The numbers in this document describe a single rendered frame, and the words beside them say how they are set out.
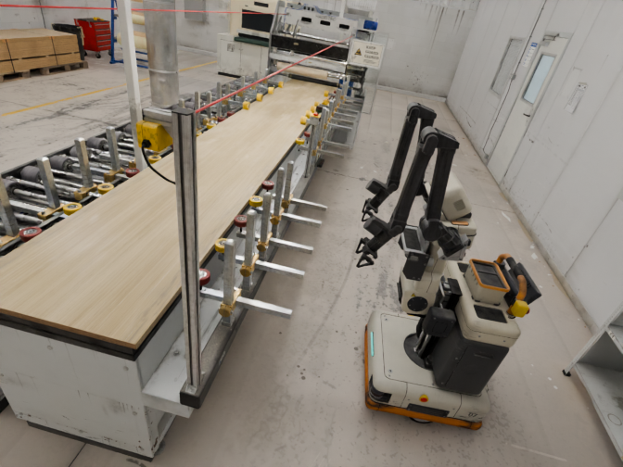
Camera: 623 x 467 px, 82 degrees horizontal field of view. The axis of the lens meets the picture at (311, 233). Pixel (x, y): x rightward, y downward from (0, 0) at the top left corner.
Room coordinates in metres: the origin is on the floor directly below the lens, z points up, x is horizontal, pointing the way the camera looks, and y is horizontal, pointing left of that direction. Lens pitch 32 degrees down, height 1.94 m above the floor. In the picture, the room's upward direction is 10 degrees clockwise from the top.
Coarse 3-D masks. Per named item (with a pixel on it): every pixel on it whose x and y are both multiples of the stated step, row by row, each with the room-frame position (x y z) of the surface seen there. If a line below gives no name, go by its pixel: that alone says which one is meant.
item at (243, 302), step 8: (208, 288) 1.16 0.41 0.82; (200, 296) 1.13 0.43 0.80; (208, 296) 1.13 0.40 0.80; (216, 296) 1.13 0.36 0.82; (240, 304) 1.12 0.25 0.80; (248, 304) 1.12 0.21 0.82; (256, 304) 1.12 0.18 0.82; (264, 304) 1.13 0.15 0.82; (264, 312) 1.11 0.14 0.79; (272, 312) 1.11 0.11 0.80; (280, 312) 1.10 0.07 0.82; (288, 312) 1.11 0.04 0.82
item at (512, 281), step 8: (504, 264) 1.66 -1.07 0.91; (520, 264) 1.63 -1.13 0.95; (504, 272) 1.62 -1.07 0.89; (512, 272) 1.61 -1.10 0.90; (512, 280) 1.54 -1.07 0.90; (528, 280) 1.50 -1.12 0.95; (512, 288) 1.49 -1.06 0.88; (528, 288) 1.45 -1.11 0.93; (536, 288) 1.43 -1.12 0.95; (504, 296) 1.51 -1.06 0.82; (512, 296) 1.48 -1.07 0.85; (528, 296) 1.41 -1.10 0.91; (536, 296) 1.40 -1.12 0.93; (512, 304) 1.36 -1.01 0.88; (528, 304) 1.40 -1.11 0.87
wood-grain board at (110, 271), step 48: (288, 96) 4.74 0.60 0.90; (240, 144) 2.78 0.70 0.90; (288, 144) 2.99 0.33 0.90; (144, 192) 1.75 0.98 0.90; (240, 192) 1.96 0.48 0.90; (48, 240) 1.20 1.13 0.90; (96, 240) 1.25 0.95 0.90; (144, 240) 1.32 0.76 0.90; (0, 288) 0.89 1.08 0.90; (48, 288) 0.93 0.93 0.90; (96, 288) 0.97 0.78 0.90; (144, 288) 1.01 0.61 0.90; (96, 336) 0.77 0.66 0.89; (144, 336) 0.80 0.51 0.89
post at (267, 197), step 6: (264, 198) 1.58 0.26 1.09; (270, 198) 1.58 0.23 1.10; (264, 204) 1.58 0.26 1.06; (270, 204) 1.59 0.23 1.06; (264, 210) 1.58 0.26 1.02; (270, 210) 1.60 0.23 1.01; (264, 216) 1.58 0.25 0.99; (264, 222) 1.58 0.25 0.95; (264, 228) 1.58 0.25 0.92; (264, 234) 1.58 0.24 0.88; (264, 240) 1.58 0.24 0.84; (264, 252) 1.58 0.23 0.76
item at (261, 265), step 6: (222, 258) 1.38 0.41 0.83; (240, 258) 1.39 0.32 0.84; (258, 264) 1.37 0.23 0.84; (264, 264) 1.37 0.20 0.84; (270, 264) 1.38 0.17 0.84; (264, 270) 1.37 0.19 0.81; (270, 270) 1.36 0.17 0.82; (276, 270) 1.36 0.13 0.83; (282, 270) 1.36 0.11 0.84; (288, 270) 1.37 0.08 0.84; (294, 270) 1.37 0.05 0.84; (294, 276) 1.35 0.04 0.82; (300, 276) 1.35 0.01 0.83
